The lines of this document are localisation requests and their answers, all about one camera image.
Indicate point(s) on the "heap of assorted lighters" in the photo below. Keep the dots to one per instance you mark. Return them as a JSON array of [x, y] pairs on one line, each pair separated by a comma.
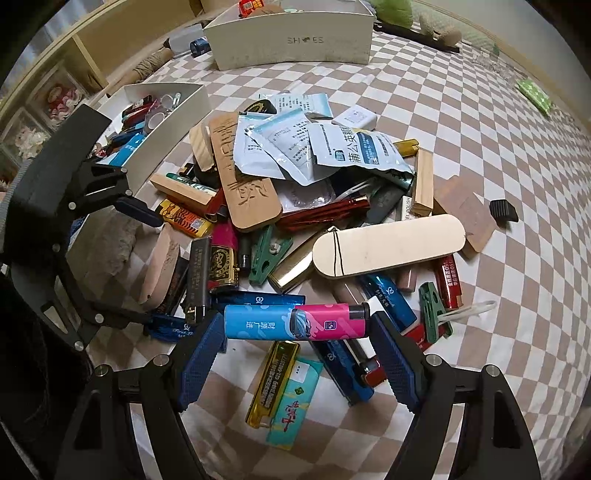
[[198, 277]]

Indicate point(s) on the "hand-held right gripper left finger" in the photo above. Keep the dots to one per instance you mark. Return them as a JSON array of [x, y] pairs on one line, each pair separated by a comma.
[[203, 350]]

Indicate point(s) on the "beige plush toy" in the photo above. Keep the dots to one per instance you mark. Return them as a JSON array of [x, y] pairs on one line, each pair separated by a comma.
[[438, 27]]

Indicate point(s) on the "black gold badge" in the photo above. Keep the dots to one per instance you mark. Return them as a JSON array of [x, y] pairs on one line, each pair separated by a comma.
[[258, 107]]

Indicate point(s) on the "blue sachet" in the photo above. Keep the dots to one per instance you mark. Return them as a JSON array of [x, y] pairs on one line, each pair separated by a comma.
[[128, 148]]

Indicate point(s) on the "large white blue pouch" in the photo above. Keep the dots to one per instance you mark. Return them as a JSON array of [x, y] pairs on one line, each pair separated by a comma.
[[360, 147]]

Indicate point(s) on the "red-dressed bear doll case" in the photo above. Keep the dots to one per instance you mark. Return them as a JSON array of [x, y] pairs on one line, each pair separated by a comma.
[[60, 97]]

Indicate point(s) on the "grey plastic box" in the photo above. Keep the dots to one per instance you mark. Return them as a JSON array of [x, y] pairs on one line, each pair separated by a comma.
[[184, 37]]

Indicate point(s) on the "red snack packet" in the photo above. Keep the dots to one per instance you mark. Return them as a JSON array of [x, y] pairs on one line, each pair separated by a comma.
[[249, 7]]

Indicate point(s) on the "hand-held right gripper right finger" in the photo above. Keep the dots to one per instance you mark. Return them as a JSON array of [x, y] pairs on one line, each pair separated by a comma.
[[392, 360]]

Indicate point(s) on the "wooden block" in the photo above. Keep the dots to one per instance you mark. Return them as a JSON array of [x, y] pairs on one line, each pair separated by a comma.
[[178, 191], [201, 147], [423, 184]]

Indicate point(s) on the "translucent tape roll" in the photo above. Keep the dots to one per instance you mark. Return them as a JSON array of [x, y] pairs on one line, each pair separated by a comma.
[[157, 120]]

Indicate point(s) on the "white shoe box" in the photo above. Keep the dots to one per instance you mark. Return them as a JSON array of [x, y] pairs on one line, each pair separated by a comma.
[[286, 46]]

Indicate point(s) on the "wooden shelf unit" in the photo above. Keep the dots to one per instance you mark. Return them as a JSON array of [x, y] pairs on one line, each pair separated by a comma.
[[85, 62]]

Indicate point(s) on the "white shallow box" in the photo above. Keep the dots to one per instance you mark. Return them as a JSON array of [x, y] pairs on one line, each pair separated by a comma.
[[184, 134]]

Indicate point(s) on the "beige oval wooden piece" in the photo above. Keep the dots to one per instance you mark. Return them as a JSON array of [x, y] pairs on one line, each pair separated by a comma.
[[159, 263]]

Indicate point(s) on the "green clothes peg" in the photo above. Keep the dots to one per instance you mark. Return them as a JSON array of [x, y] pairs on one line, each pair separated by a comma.
[[265, 258], [434, 314]]

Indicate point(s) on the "carved wooden plaque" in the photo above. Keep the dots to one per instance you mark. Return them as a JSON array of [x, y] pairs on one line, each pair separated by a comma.
[[249, 194]]

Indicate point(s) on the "oval plywood plaque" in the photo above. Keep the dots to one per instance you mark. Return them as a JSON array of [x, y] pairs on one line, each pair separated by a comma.
[[392, 247]]

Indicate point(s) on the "white-dressed bunny doll case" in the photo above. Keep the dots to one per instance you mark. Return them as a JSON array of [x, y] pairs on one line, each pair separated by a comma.
[[25, 138]]

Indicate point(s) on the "small white box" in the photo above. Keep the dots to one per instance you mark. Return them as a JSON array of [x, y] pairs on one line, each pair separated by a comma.
[[354, 117]]

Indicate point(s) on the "cardboard tube with twine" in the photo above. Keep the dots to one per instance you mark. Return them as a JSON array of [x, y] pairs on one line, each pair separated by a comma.
[[152, 64]]

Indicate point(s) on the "green patterned packet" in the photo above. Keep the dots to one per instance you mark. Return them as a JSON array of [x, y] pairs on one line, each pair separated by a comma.
[[533, 96]]

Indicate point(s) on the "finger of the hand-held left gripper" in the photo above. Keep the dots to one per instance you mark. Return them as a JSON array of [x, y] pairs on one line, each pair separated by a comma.
[[138, 212], [129, 319]]

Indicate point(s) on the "brown square tile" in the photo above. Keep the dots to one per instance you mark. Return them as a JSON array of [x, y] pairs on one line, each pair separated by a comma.
[[466, 212]]

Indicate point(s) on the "dark blue bottle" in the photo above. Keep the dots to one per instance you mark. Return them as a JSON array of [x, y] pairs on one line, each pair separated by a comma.
[[199, 47]]

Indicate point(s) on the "small black rubber pad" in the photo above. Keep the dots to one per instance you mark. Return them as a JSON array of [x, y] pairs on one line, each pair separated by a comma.
[[503, 211]]

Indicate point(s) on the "green plush toy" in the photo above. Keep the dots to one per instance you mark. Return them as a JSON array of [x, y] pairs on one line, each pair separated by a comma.
[[392, 11]]

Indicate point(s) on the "blue pink lighter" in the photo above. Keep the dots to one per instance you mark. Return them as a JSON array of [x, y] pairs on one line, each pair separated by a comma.
[[286, 322]]

